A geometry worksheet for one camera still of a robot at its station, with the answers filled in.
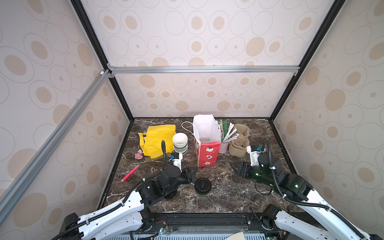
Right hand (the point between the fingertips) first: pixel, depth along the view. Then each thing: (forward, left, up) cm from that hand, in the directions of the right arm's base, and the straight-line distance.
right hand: (239, 164), depth 70 cm
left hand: (-3, +19, -3) cm, 19 cm away
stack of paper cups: (+16, +30, -5) cm, 34 cm away
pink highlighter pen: (+2, +61, -20) cm, 64 cm away
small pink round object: (+14, +58, -18) cm, 62 cm away
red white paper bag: (+30, +14, -20) cm, 39 cm away
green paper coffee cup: (-9, +17, -19) cm, 27 cm away
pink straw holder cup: (+20, +4, -16) cm, 26 cm away
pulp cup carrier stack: (+17, -4, -9) cm, 19 cm away
